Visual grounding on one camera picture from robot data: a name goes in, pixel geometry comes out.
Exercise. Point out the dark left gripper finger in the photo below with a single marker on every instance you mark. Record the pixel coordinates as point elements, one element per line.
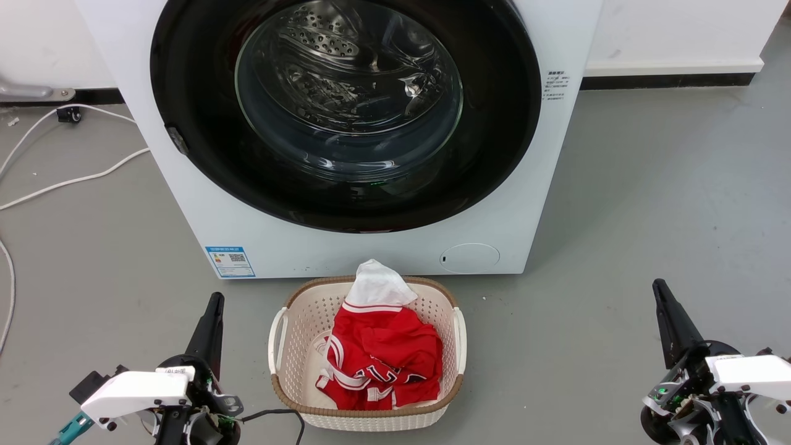
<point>216,340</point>
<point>203,340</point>

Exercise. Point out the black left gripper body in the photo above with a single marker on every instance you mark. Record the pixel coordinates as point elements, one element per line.
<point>213,408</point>

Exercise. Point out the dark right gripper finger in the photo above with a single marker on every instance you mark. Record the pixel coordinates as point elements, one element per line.
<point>666,334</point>
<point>685,334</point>

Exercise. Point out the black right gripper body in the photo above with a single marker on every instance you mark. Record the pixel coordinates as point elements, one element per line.
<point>680,402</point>

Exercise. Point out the black round glass washer door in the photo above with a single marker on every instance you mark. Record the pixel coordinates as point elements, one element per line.
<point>494,154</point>

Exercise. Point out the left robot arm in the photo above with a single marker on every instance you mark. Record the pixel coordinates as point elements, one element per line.
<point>170,429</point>

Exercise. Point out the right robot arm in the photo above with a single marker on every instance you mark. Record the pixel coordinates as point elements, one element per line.
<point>732,426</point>

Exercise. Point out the white front-load washing machine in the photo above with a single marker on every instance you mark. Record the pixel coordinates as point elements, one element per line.
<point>371,253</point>

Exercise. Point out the blue energy label sticker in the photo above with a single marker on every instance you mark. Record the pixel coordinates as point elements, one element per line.
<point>230,262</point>

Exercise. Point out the cream plastic laundry basket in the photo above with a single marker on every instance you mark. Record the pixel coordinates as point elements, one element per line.
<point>296,334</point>

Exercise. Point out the red sports jersey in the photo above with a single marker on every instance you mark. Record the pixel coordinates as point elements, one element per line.
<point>383,346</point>

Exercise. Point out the white cloth garment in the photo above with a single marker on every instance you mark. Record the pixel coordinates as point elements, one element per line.
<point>377,284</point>

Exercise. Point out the round white filter cover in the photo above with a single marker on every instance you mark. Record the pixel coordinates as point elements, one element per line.
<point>473,258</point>

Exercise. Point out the printed text label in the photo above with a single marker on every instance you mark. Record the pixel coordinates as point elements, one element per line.
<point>555,86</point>

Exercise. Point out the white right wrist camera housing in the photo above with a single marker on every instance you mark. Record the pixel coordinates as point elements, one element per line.
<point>754,371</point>

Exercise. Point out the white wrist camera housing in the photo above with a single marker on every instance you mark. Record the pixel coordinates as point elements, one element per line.
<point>136,389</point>
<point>754,371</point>

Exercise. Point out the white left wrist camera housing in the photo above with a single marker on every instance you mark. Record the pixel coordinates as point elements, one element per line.
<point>136,389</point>

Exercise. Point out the grey metal floor bracket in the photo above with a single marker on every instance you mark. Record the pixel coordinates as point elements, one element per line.
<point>31,91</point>

